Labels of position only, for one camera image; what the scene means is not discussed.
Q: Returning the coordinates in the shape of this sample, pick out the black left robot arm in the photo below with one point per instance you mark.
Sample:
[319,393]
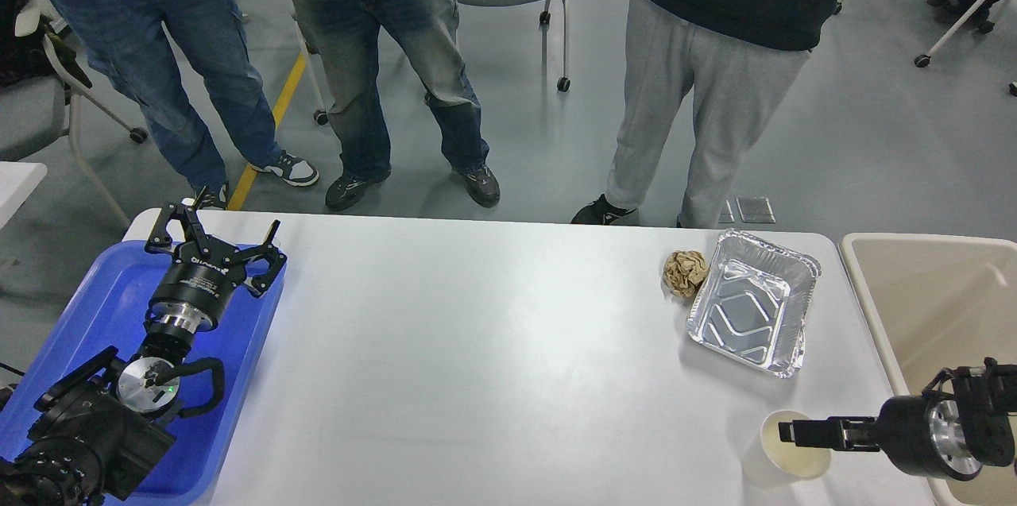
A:
[139,386]

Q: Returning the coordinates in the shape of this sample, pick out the white paper cup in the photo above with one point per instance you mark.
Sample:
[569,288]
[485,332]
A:
[769,462]

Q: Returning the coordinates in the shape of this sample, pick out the grey chair left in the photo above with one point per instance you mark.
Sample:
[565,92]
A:
[46,108]

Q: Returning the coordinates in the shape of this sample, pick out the white side table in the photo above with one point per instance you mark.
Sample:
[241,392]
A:
[18,181]

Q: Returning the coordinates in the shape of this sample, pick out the blue plastic tray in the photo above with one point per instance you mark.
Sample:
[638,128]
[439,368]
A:
[107,310]

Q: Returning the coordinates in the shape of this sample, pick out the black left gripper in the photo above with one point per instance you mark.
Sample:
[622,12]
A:
[195,280]

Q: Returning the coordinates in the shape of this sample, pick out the beige plastic bin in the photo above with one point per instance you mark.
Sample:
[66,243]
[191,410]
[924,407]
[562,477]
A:
[934,301]

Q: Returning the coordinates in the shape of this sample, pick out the person in blue jeans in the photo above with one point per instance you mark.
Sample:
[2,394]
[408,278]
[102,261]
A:
[132,43]

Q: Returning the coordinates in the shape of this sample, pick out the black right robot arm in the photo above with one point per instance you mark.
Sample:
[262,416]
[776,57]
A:
[986,399]

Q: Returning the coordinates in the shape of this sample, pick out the crumpled brown paper ball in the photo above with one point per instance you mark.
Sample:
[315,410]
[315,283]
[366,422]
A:
[684,271]

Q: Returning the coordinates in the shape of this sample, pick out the metal floor plate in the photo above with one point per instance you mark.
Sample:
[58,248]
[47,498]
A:
[754,210]

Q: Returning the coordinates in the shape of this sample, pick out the person in grey sweatpants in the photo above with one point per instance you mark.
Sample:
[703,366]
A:
[737,59]

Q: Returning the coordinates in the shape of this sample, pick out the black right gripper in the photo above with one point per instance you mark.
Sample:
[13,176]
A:
[920,436]

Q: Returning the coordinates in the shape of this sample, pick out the aluminium foil tray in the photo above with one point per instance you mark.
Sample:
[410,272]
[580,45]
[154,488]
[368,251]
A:
[752,306]

